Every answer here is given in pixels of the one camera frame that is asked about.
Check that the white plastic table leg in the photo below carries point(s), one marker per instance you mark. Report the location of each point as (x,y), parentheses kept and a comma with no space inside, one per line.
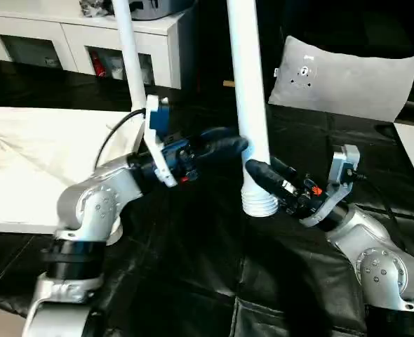
(131,56)
(252,98)

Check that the white plastic table top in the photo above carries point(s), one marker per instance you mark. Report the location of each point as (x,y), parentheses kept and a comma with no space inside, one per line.
(38,161)

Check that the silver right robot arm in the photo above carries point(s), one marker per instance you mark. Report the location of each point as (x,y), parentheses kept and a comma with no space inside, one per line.
(375,253)

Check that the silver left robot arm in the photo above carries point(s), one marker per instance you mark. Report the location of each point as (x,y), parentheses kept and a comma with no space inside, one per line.
(95,203)

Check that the black cabinet with gold label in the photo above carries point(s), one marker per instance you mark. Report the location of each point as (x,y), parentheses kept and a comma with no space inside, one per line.
(214,35)

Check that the black work mat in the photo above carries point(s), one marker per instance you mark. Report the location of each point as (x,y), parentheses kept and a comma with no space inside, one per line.
(193,281)

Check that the dark grey helmet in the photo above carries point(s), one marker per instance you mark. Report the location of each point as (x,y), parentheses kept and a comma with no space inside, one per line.
(161,5)

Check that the dark clutter pile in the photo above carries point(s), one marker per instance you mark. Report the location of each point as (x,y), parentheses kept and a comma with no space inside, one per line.
(95,7)

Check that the white cabinet with glass doors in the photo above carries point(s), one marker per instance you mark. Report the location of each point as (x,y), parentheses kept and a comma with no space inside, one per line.
(52,31)

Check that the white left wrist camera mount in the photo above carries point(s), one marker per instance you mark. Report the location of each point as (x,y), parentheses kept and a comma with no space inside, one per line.
(156,133)

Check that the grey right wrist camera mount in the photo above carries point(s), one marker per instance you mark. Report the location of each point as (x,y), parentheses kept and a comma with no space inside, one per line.
(344,172)

